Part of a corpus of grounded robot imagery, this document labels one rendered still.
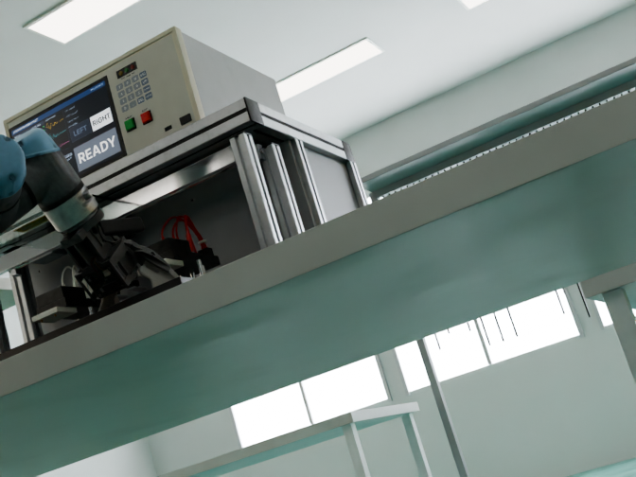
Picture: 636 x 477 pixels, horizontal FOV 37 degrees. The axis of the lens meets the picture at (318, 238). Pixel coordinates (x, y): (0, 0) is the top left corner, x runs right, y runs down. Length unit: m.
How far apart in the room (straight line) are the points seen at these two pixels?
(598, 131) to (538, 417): 6.91
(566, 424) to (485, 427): 0.65
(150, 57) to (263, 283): 0.76
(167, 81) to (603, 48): 6.55
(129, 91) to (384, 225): 0.85
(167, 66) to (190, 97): 0.09
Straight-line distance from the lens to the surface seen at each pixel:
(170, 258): 1.65
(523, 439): 7.98
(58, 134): 1.95
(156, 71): 1.84
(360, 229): 1.15
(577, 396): 7.86
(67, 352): 1.37
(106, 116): 1.88
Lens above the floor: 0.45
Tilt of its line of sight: 14 degrees up
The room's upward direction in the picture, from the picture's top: 17 degrees counter-clockwise
